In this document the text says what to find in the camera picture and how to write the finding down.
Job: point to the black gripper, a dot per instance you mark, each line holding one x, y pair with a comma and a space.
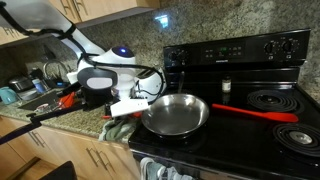
108, 108

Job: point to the green towel with floral band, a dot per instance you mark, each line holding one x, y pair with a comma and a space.
116, 130

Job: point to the grey floral towel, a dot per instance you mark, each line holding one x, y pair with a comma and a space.
166, 173

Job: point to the red plastic utensil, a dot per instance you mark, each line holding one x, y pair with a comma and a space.
106, 117

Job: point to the orange red plastic tool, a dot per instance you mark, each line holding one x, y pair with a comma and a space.
68, 99

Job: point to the wooden lower cabinets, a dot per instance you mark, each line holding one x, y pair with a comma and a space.
66, 150

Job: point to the clear glass jar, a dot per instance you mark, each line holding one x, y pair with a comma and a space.
45, 107

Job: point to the stainless steel pot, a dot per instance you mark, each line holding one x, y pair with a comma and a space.
175, 115

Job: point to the kitchen sink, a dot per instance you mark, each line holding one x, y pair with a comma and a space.
40, 100

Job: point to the arched metal faucet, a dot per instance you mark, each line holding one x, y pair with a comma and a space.
56, 61

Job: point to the blue cup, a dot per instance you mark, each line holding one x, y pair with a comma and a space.
39, 86

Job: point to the black stove knob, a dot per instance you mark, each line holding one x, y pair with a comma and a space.
183, 55
270, 47
172, 55
290, 45

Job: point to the dark metal pot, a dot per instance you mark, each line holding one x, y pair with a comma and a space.
20, 83

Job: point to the wooden upper cabinet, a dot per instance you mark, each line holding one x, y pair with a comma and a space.
100, 8

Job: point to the teal cup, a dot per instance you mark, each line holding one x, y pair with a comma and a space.
7, 95

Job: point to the small spice jar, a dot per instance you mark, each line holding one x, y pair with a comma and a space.
226, 85

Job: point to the black electric stove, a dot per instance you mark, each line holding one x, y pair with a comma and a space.
233, 140

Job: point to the red silicone spatula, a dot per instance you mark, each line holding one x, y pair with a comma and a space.
266, 115

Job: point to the black coil burner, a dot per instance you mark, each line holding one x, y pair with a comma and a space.
300, 138
271, 100

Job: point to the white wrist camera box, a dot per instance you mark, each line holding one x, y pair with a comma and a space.
128, 107

